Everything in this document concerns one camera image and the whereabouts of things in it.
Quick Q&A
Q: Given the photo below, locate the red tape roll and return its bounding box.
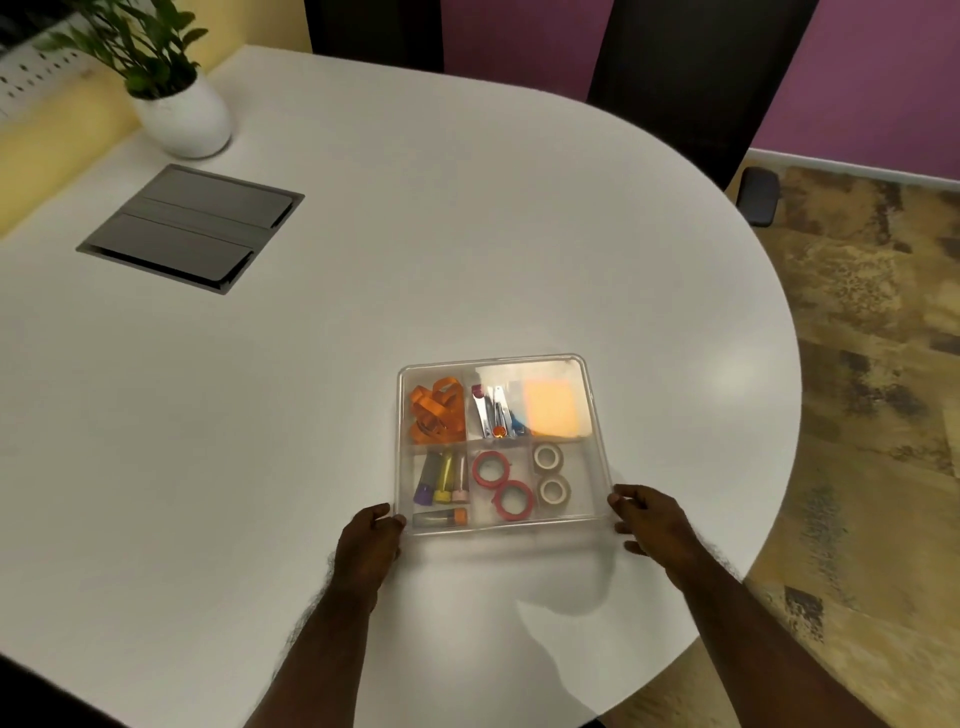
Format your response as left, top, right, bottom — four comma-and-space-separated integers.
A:
491, 479, 536, 523
471, 449, 512, 489

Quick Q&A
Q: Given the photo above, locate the person's right forearm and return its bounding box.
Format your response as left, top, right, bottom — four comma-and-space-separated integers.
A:
667, 554, 894, 728

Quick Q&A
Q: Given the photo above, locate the purple-capped small tube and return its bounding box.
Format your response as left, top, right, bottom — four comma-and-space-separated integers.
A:
413, 449, 444, 505

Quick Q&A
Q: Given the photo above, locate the clear plastic lid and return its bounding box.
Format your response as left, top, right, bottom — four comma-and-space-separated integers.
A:
395, 353, 613, 528

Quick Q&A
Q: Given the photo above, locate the white perforated panel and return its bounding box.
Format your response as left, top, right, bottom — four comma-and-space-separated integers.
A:
0, 37, 99, 125

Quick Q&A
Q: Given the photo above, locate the black office chair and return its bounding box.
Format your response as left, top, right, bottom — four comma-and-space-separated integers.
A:
586, 0, 820, 193
303, 0, 445, 75

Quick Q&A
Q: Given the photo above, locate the person's right hand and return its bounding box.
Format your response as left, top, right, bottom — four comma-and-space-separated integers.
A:
605, 483, 714, 590

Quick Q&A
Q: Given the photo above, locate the person's left forearm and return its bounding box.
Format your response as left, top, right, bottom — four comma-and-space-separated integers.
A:
243, 577, 380, 728

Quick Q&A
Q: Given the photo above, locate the orange ribbon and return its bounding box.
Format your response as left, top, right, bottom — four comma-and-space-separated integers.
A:
408, 377, 468, 445

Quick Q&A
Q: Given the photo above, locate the black chair armrest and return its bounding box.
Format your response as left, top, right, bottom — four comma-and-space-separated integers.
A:
735, 166, 781, 229

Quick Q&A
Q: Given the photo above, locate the orange sticky note pad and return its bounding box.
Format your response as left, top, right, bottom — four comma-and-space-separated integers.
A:
521, 377, 585, 439

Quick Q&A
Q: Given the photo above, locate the clear plastic organizer box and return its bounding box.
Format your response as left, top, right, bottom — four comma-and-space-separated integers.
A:
395, 353, 615, 536

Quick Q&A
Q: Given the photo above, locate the green potted plant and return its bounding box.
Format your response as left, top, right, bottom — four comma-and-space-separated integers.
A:
33, 0, 210, 101

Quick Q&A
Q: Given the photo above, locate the person's left hand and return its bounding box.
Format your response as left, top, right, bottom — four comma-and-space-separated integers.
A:
329, 502, 409, 601

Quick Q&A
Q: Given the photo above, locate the pink-tipped nail clipper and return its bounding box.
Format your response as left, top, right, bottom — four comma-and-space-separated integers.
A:
470, 383, 495, 440

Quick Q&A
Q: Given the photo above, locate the grey table cable hatch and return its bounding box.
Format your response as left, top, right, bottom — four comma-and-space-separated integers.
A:
75, 163, 307, 296

